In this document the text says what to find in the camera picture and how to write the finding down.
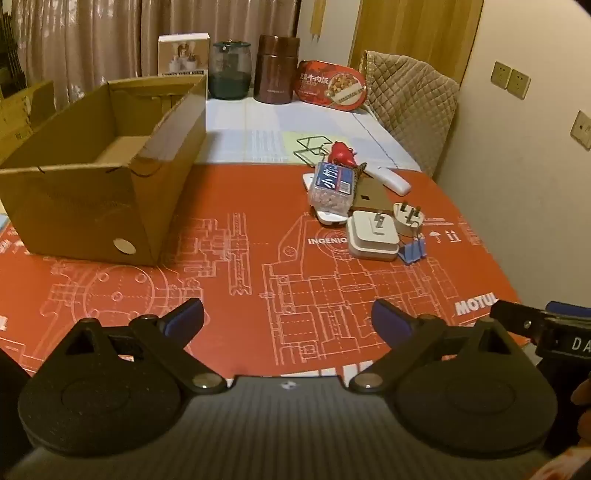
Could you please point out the red printed mat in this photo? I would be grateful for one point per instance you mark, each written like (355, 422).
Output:
(258, 207)

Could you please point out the person's right hand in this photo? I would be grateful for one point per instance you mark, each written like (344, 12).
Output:
(582, 401)

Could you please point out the brown patterned curtain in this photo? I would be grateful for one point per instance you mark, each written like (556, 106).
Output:
(115, 37)

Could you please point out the brown thermos canister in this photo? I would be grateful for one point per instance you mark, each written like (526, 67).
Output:
(275, 69)

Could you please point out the white picture product box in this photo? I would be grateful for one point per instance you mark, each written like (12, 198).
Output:
(183, 55)

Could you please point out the beige card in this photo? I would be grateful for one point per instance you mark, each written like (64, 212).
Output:
(373, 196)

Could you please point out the red toy figurine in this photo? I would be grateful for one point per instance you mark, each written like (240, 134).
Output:
(342, 154)

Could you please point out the white remote control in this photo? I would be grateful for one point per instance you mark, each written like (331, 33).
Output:
(390, 179)

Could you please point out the pale checked tablecloth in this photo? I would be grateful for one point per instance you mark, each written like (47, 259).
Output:
(249, 134)

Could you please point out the blue binder clip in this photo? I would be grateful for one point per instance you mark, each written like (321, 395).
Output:
(406, 254)
(419, 249)

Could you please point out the green glass jar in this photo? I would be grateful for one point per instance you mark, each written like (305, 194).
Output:
(229, 74)

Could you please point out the white round plug adapter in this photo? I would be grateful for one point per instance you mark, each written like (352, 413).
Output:
(407, 219)

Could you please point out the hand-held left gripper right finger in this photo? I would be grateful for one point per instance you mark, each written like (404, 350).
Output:
(392, 321)

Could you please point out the beige quilted chair cover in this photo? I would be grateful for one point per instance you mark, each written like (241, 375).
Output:
(411, 106)

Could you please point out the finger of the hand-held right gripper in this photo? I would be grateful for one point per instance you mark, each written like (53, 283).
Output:
(519, 318)
(570, 310)

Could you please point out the wooden door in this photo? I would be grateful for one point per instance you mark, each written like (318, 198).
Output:
(415, 27)

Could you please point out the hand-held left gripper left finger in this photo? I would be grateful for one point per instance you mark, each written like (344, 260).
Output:
(184, 318)

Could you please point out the wooden hanging stick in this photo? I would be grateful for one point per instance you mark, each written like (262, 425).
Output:
(313, 16)
(320, 16)

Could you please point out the clear box with blue label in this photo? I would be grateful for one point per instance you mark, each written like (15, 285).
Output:
(331, 187)

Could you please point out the white square charger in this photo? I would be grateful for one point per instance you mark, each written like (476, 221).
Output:
(371, 235)

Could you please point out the gold wall socket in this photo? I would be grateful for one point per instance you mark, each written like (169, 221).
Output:
(582, 130)
(500, 74)
(519, 84)

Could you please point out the brown cardboard box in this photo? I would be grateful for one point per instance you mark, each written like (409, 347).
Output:
(78, 207)

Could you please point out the red instant meal box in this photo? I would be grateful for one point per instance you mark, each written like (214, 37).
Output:
(330, 85)

